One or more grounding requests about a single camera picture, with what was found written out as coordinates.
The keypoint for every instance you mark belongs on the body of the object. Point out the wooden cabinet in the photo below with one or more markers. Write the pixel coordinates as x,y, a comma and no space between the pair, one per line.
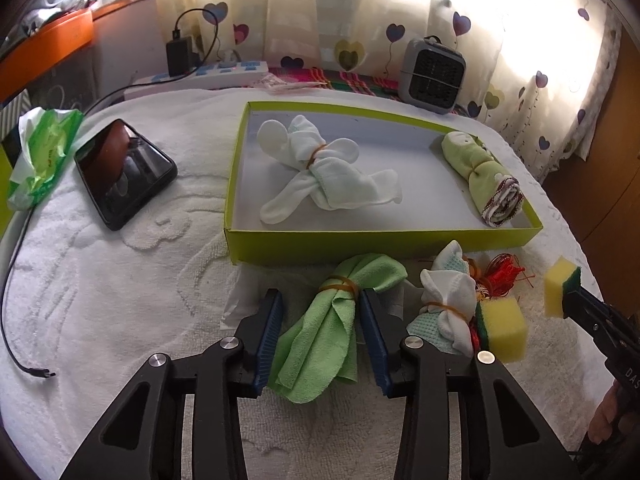
610,210

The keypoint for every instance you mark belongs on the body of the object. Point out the green tissue pack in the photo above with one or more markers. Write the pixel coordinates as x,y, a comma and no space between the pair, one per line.
42,155

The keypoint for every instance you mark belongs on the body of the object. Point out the small plastic sachets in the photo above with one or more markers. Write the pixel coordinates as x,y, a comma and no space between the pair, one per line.
275,84

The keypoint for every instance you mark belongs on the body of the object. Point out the lime green cardboard box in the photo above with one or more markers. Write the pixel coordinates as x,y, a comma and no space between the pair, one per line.
390,185

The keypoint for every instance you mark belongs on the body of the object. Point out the green patterned cloth roll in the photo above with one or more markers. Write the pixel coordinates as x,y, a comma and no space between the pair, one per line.
480,175

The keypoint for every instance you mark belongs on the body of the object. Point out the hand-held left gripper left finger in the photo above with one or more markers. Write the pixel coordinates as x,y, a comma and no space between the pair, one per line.
267,340

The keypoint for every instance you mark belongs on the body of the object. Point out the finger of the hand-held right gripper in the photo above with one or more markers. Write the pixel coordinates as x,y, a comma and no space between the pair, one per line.
592,312

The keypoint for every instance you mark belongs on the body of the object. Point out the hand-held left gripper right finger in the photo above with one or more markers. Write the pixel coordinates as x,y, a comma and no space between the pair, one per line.
372,340

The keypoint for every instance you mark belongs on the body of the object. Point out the black smartphone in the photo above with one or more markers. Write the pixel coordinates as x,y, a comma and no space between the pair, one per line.
125,180

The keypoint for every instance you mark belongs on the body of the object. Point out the black charger adapter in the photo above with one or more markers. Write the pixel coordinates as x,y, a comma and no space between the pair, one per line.
179,57

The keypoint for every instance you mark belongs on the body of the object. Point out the white and blue power strip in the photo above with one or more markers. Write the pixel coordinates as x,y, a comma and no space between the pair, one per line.
220,76

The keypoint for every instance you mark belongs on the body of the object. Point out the grey mini heater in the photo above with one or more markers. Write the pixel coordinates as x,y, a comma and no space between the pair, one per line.
430,77

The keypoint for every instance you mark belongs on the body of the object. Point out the white and teal cloth bundle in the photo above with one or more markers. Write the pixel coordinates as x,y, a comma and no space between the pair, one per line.
447,290

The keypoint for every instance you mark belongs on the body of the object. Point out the yellow sponge with green scrubber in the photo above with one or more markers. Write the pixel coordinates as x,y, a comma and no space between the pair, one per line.
556,285
505,327

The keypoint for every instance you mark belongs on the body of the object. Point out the orange shelf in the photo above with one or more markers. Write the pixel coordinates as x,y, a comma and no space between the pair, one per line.
55,42

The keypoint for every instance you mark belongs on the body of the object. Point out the red thread bundle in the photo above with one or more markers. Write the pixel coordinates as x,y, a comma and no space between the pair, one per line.
505,272

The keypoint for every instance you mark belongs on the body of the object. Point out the green microfiber cloth bundle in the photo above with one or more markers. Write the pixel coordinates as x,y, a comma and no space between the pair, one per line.
320,330

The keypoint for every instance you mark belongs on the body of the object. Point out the person's right hand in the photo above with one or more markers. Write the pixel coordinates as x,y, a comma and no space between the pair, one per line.
604,417

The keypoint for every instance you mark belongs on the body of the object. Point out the white sock bundle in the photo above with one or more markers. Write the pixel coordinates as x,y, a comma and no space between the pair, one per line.
325,180

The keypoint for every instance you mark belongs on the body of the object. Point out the plaid cloth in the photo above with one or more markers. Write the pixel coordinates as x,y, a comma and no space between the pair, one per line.
360,82

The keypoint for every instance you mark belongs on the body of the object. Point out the white plug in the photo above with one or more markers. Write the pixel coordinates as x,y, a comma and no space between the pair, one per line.
228,57

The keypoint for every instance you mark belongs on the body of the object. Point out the heart print curtain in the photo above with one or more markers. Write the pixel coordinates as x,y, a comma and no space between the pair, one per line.
310,10

